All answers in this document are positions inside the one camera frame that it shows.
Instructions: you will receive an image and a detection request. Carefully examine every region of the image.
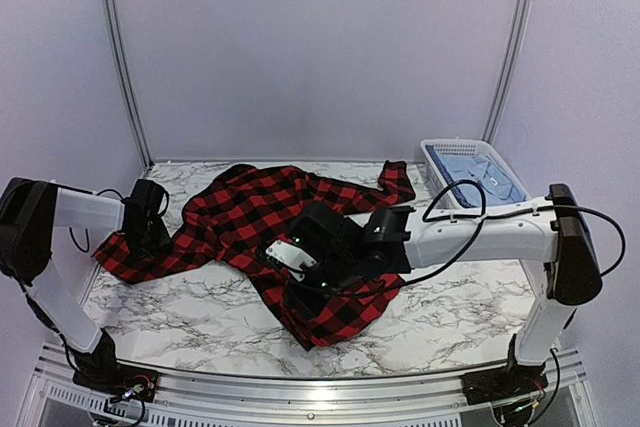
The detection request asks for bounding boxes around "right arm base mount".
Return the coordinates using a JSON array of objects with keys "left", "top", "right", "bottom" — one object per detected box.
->
[{"left": 461, "top": 335, "right": 548, "bottom": 405}]

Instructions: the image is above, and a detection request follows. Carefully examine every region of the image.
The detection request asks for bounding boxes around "aluminium corner post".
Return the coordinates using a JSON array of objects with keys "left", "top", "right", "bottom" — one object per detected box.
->
[
  {"left": 102, "top": 0, "right": 154, "bottom": 172},
  {"left": 482, "top": 0, "right": 532, "bottom": 144}
]

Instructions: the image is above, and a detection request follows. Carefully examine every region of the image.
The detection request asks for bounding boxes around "light blue shirt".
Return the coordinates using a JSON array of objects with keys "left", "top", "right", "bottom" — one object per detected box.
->
[{"left": 430, "top": 150, "right": 528, "bottom": 207}]

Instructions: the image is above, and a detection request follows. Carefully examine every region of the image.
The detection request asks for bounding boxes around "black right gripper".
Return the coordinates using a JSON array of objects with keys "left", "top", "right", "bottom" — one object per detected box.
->
[{"left": 282, "top": 251, "right": 360, "bottom": 323}]

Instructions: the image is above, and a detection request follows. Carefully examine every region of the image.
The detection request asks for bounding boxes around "left aluminium corner post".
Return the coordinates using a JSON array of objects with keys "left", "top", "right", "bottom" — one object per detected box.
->
[{"left": 102, "top": 0, "right": 154, "bottom": 172}]

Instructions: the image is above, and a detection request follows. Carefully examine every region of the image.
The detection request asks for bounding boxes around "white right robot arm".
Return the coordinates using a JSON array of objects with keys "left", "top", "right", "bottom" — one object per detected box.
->
[{"left": 266, "top": 184, "right": 603, "bottom": 395}]

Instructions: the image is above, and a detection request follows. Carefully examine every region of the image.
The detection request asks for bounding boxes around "right aluminium corner post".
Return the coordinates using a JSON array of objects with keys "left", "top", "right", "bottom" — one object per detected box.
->
[{"left": 482, "top": 0, "right": 532, "bottom": 144}]

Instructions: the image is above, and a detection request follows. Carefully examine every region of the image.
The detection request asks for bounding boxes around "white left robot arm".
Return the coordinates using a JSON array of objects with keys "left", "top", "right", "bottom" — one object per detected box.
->
[{"left": 1, "top": 177, "right": 170, "bottom": 354}]

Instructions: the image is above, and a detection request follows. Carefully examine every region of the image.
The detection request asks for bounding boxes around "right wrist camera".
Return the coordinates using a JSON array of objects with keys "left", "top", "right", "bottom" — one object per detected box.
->
[{"left": 265, "top": 240, "right": 316, "bottom": 281}]

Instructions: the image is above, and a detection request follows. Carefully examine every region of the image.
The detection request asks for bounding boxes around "red black plaid shirt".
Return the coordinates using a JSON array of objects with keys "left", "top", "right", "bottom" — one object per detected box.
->
[{"left": 94, "top": 161, "right": 415, "bottom": 350}]

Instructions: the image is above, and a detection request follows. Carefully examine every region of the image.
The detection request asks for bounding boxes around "white plastic basket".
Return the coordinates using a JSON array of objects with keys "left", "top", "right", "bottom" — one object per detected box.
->
[{"left": 420, "top": 139, "right": 530, "bottom": 207}]

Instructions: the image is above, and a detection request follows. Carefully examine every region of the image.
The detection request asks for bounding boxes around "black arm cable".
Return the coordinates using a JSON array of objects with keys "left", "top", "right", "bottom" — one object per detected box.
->
[
  {"left": 68, "top": 188, "right": 171, "bottom": 254},
  {"left": 284, "top": 180, "right": 626, "bottom": 301}
]

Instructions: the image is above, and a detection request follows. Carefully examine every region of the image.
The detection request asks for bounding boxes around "aluminium front frame rail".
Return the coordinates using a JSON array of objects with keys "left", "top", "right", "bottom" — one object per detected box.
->
[{"left": 16, "top": 343, "right": 604, "bottom": 426}]

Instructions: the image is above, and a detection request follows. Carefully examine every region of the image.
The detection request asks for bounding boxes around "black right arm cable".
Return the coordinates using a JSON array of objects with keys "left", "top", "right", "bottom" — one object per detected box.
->
[{"left": 284, "top": 180, "right": 626, "bottom": 301}]

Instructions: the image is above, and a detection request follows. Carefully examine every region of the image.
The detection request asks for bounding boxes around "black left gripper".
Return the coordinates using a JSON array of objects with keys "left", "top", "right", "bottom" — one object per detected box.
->
[{"left": 124, "top": 217, "right": 171, "bottom": 261}]

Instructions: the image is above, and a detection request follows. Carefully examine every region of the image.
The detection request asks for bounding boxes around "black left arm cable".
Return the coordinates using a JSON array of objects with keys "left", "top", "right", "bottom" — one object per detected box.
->
[{"left": 68, "top": 188, "right": 171, "bottom": 254}]

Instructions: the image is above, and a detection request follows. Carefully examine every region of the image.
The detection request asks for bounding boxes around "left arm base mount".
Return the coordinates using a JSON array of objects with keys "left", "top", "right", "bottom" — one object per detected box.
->
[{"left": 65, "top": 332, "right": 159, "bottom": 402}]

